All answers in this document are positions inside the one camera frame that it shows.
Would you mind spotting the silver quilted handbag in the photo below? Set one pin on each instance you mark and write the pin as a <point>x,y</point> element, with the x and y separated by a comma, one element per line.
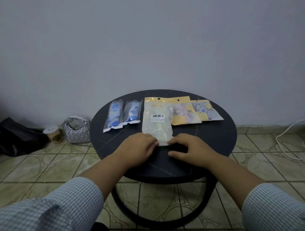
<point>77,133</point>

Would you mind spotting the pink print shower cap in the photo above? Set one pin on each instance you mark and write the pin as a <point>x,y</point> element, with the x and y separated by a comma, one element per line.
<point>182,113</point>

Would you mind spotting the blue flower shower cap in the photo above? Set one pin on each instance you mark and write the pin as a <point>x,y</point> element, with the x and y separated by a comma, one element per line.
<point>114,114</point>
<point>132,111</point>

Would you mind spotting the yellow-edged packet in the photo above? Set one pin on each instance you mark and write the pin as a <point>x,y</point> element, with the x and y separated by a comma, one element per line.
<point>183,98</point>

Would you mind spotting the person's left hand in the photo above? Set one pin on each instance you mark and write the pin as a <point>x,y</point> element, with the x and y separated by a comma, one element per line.
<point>135,150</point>

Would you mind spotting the stack of yellow small pouches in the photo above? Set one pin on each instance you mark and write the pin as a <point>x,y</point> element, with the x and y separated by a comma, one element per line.
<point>218,116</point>

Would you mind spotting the cream packet with barcode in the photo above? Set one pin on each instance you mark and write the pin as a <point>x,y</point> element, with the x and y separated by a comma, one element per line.
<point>157,128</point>

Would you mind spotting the ribbon spool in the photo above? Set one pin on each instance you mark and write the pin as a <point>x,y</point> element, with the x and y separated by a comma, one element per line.
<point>52,134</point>

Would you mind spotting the black bag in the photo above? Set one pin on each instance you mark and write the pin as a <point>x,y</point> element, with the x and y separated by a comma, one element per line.
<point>19,140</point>

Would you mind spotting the person's right hand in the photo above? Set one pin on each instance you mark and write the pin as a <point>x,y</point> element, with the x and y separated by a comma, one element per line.
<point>202,152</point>

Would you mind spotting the black round side table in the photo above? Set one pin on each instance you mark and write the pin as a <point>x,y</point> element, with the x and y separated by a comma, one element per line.
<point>209,138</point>

